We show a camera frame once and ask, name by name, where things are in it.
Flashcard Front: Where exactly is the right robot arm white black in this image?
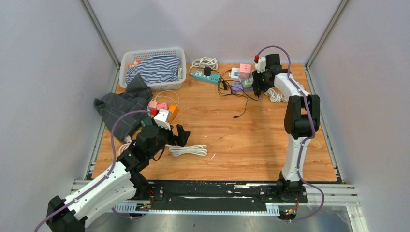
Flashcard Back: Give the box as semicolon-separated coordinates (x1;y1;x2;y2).
252;54;320;202

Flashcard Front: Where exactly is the black thin cable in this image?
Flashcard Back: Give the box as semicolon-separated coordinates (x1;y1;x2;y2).
211;69;260;120

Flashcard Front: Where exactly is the black charger on teal strip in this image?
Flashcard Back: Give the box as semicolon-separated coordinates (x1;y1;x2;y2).
204;66;212;78

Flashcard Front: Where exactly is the dark grey checked cloth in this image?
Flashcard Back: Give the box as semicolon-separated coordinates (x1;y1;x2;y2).
93;74;153;143

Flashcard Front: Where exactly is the light pink usb charger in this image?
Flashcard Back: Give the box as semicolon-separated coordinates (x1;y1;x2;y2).
148;101;158;110

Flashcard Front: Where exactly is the dark green cube socket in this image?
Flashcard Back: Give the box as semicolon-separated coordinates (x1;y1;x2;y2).
141;117;153;127

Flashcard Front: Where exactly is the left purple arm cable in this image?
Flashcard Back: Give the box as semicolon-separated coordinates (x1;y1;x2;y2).
33;110;151;232

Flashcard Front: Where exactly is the pink power strip cord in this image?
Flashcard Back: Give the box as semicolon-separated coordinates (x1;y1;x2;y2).
117;135;132;156

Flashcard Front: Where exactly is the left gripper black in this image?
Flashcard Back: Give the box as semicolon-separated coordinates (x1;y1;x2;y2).
147;117;190;159

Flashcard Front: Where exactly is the white coiled cord back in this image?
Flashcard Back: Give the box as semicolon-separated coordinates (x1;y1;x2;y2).
188;56;219;76

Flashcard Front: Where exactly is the white cord edge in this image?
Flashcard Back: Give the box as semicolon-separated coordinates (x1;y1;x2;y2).
165;143;208;158

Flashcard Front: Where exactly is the white plastic basket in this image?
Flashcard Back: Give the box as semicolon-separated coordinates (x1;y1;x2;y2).
119;47;187;90

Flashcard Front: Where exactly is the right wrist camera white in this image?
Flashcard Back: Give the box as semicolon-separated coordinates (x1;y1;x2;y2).
254;55;266;73

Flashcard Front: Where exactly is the orange power strip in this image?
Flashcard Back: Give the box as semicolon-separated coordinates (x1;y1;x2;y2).
168;105;179;123

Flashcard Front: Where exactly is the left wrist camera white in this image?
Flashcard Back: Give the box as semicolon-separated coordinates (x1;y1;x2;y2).
152;109;172;131

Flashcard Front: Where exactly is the pink usb cable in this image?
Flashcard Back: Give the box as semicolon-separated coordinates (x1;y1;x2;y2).
147;89;181;111

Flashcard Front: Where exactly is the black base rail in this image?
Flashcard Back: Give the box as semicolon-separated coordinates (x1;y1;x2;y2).
126;180;308;215

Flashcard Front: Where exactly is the purple power strip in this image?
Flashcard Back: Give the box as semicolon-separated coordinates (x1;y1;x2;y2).
231;82;253;92

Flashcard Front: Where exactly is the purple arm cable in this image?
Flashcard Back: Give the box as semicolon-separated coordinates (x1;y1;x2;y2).
257;45;325;223
33;110;151;232

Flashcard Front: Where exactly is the pink cube socket back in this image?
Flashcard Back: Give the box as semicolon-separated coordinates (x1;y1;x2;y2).
238;63;252;80

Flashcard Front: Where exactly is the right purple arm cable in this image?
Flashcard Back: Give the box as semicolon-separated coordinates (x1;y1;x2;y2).
257;45;325;223

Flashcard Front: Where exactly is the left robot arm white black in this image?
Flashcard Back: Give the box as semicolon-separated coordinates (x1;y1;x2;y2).
46;124;191;232

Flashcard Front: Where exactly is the blue white striped cloth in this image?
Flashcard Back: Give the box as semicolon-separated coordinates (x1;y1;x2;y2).
125;55;180;85

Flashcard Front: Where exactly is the white cord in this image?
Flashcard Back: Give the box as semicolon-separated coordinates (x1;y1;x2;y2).
264;81;305;104
188;56;219;76

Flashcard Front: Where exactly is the white long power strip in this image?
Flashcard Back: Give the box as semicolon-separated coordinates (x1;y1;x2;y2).
229;68;253;82

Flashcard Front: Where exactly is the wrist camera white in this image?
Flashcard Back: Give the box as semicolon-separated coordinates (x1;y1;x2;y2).
152;109;172;131
254;55;266;73

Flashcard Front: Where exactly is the teal power strip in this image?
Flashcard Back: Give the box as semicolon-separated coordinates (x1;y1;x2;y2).
192;70;220;85

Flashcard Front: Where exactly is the green small adapter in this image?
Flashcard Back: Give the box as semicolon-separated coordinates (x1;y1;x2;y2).
243;79;253;88

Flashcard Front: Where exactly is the white blue small adapter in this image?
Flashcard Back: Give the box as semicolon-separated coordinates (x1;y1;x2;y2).
230;71;239;79

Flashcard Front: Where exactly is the pink cube adapter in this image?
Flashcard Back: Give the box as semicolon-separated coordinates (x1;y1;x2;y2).
156;102;168;111

